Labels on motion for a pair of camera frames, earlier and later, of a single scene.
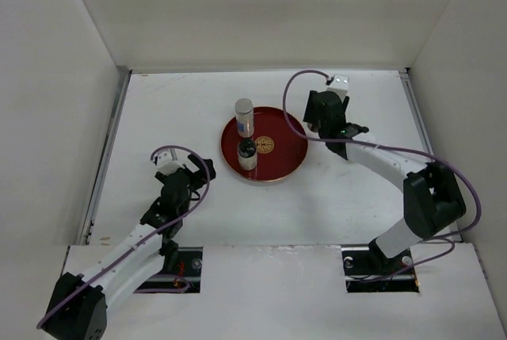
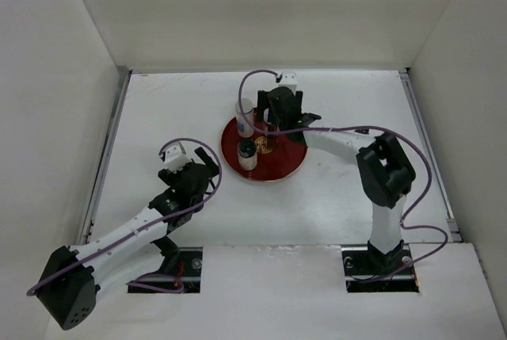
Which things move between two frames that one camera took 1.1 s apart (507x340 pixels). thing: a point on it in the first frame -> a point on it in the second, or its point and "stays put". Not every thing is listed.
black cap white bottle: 247,154 stays put
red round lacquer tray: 280,150 stays put
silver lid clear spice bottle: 245,117 stays put
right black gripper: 310,113 -> 263,101
